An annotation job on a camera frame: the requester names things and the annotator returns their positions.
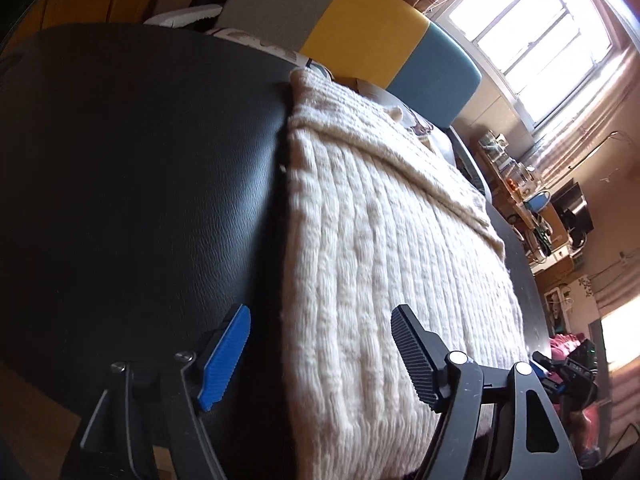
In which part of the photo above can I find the geometric print cushion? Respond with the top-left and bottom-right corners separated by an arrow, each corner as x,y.
205,27 -> 311,68

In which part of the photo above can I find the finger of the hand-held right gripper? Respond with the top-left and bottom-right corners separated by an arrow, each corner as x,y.
531,351 -> 556,386

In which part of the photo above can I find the pink ruffled blanket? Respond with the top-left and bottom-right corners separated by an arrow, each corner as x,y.
550,332 -> 583,361

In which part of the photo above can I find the cream knit sweater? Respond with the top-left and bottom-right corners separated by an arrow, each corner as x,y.
280,67 -> 531,480

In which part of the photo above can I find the wooden shelf with jars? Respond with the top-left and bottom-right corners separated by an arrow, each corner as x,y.
477,130 -> 531,196

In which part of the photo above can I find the black monitor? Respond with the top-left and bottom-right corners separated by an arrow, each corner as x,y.
552,182 -> 596,236

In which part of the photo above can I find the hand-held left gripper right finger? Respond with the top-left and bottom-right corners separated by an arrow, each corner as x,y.
391,304 -> 583,480

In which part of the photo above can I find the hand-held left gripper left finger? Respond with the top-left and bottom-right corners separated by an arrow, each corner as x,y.
60,304 -> 252,480

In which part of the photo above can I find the white cabinet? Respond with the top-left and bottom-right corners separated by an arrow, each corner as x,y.
542,280 -> 586,331

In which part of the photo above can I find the grey yellow blue sofa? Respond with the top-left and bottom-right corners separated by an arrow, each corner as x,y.
145,0 -> 493,196

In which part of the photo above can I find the blue chair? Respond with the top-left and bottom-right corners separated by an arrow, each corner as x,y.
525,191 -> 553,213

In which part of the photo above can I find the wooden side desk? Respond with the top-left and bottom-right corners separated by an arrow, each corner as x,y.
477,130 -> 576,281

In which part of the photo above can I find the barred window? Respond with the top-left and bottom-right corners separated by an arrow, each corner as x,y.
435,0 -> 631,128

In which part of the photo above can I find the deer print cushion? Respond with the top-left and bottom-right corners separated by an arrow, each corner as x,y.
357,80 -> 456,161

